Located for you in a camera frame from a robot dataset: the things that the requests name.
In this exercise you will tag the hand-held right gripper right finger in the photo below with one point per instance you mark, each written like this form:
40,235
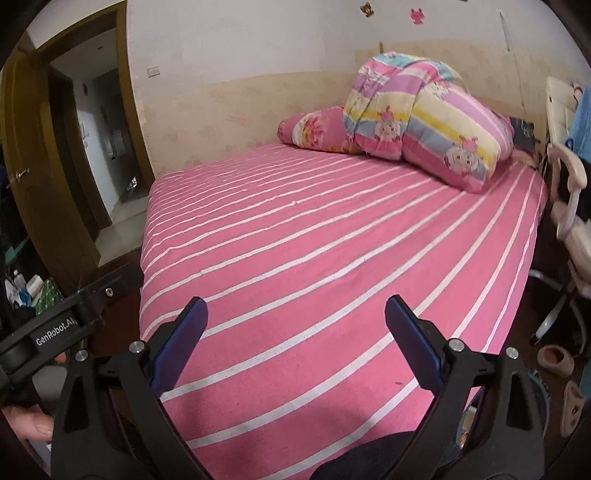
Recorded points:
415,346

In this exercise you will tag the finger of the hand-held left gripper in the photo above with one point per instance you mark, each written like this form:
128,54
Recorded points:
115,288

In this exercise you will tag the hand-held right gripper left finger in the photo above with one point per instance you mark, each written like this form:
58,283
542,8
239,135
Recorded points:
178,350

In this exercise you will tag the blue rimmed trash bin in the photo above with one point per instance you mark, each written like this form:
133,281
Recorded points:
538,406

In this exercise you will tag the person's left hand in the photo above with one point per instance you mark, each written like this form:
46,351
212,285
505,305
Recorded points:
25,422

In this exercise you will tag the green patterned box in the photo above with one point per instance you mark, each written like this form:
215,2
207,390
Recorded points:
51,297

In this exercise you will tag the small white bottle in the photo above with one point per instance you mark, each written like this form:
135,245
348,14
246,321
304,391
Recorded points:
19,284

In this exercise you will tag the brown wooden door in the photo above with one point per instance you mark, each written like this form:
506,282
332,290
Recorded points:
37,184

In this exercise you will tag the beige slipper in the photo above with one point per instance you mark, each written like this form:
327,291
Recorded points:
556,362
572,410

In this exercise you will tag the pink striped bed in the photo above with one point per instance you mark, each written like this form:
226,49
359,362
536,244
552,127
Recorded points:
300,258

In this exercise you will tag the white office chair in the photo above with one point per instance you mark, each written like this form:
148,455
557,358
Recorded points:
572,184

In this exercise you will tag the folded cartoon print quilt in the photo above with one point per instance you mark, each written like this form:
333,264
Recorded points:
415,115

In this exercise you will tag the pink printed pillow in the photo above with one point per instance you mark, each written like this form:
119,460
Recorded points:
314,131

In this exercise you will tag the dark small pillow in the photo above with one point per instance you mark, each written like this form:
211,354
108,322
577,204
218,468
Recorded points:
522,134

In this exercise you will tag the blue cloth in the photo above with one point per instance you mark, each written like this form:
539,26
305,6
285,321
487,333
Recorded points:
581,129

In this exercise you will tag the brown door frame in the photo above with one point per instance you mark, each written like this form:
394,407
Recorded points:
134,115

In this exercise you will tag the white light switch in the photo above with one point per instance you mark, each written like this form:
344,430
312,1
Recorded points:
153,70

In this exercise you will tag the pink wall sticker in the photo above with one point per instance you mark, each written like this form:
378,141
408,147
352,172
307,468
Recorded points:
418,15

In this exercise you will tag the brown bear wall sticker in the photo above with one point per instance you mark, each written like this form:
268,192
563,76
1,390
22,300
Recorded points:
367,10

